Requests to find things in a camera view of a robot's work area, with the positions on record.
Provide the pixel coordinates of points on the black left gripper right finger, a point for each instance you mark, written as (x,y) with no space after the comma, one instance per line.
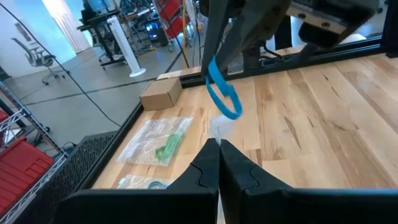
(248,186)

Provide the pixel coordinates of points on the white tower fan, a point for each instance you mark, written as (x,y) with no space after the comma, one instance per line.
(124,46)

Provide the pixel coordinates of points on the distant red bin rack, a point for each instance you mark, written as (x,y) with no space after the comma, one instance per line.
(174,18)

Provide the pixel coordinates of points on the small cardboard box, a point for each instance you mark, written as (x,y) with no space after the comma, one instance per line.
(161,93)

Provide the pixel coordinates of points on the black desk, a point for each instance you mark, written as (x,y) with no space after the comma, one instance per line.
(93,23)

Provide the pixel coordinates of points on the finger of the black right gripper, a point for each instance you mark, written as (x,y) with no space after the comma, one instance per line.
(255,25)
(214,31)

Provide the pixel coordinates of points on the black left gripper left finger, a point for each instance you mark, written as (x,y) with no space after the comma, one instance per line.
(183,199)

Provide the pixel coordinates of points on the grey office chair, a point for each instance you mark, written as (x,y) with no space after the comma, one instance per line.
(37,57)

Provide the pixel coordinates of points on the red plastic bin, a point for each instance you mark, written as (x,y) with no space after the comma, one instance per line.
(21,174)
(2,115)

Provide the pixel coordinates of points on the clear plastic zip bag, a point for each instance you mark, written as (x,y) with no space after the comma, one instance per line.
(130,182)
(220,127)
(140,143)

